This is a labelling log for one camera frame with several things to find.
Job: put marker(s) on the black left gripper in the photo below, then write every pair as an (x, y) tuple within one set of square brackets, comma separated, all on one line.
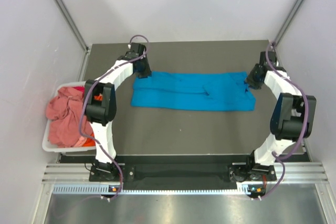
[(147, 72)]

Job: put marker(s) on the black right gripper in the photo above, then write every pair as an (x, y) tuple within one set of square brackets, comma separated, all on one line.
[(249, 80)]

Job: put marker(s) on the blue t shirt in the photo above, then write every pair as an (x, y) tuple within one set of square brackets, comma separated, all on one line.
[(194, 92)]

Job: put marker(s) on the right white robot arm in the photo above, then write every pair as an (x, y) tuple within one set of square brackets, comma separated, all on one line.
[(293, 115)]

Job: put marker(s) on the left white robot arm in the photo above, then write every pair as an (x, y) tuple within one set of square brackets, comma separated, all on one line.
[(100, 114)]

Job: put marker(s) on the magenta t shirt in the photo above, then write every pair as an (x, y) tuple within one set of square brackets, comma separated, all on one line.
[(82, 89)]

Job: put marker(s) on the salmon pink t shirt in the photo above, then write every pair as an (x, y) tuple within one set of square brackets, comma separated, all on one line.
[(64, 111)]

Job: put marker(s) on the orange t shirt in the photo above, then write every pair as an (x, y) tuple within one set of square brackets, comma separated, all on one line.
[(89, 142)]

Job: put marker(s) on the white plastic laundry basket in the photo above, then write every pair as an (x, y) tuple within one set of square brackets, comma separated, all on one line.
[(47, 146)]

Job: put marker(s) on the aluminium front frame rail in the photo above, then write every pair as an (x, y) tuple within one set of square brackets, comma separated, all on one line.
[(296, 173)]

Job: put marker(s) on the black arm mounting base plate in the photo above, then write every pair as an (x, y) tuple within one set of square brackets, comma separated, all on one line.
[(175, 171)]

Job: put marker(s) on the left aluminium frame post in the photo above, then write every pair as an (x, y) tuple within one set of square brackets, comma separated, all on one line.
[(70, 22)]

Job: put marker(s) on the aluminium frame post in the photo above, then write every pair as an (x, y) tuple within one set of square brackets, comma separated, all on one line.
[(287, 22), (70, 22)]

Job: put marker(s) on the grey slotted cable duct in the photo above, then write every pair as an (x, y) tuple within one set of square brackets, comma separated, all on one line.
[(111, 189)]

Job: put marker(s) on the right aluminium frame post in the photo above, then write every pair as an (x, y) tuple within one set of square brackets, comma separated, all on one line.
[(287, 22)]

